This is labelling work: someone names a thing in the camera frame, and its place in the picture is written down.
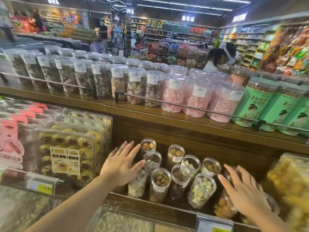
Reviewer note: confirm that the row of dark dried-fruit jars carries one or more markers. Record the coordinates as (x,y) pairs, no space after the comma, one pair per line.
(101,78)

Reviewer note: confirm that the labelled clear box yellow pastries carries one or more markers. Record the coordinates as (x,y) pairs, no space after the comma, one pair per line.
(65,157)

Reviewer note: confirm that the back wall grocery shelves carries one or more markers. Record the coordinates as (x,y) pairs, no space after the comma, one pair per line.
(169,30)

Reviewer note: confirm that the white head-mounted device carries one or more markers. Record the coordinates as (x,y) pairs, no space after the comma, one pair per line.
(227,54)

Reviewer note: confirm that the person's right thumb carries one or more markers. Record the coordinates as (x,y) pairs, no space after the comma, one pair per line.
(224,185)

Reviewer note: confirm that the person's right middle finger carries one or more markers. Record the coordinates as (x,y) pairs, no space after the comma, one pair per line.
(244,175)

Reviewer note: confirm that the long metal shelf rail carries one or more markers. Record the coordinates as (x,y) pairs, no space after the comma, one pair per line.
(193,108)

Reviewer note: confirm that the person's right forearm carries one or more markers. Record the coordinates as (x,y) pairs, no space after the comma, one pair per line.
(272,222)

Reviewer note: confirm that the illuminated white aisle sign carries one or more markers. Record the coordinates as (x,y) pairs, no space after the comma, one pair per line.
(239,17)
(188,18)

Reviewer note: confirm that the stack of pink-label pastry boxes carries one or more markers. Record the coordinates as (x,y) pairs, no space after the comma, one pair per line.
(12,147)

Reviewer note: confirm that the row of pink candy jars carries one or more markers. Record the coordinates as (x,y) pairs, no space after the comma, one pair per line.
(198,101)

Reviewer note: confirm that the person's left little finger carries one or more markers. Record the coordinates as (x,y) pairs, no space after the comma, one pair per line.
(114,152)

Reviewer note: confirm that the person's left thumb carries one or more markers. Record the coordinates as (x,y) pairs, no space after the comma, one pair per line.
(138,166)

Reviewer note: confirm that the clear packs of grey snacks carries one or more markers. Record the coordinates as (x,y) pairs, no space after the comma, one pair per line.
(24,210)

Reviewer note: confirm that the wall shelves of packaged goods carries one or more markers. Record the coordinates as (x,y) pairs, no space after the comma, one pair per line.
(246,43)

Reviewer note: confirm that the clear price tag holder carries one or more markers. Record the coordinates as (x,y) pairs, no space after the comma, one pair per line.
(43,187)

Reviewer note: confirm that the clear boxes of yellow snacks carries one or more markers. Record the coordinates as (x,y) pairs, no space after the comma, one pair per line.
(289,186)

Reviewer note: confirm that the clear box of white snacks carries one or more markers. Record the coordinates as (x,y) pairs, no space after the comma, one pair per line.
(125,222)

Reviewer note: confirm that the green paper snack canister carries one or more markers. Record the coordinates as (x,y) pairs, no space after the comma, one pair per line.
(253,103)
(277,111)
(300,118)

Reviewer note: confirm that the person's left middle finger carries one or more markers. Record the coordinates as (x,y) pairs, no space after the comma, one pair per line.
(128,149)

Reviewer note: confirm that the person's left hand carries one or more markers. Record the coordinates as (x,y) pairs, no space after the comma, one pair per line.
(118,169)

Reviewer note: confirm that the brown wooden display shelf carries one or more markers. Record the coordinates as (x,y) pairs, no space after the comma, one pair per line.
(169,134)

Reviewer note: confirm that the clear box of yellow pastries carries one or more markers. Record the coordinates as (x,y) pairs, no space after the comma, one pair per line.
(84,111)
(72,125)
(80,117)

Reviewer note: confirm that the group of small clear snack jars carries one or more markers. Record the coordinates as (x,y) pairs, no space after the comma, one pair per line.
(160,181)

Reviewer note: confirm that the person's left forearm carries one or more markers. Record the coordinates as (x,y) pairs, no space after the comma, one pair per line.
(72,210)

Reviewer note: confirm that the hanging colourful snack bag display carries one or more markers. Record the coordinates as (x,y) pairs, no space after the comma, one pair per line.
(289,50)

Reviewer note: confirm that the person's right hand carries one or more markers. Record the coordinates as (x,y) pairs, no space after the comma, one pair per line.
(246,195)

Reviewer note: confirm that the grey price tag holder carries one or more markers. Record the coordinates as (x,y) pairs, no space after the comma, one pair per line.
(212,223)

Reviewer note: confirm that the short metal shelf rail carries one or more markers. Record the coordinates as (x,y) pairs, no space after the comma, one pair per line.
(48,80)

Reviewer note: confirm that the floor display of boxed gifts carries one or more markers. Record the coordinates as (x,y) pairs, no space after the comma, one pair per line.
(173,51)

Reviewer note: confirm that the red and orange goods display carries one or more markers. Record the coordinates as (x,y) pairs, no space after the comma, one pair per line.
(60,19)

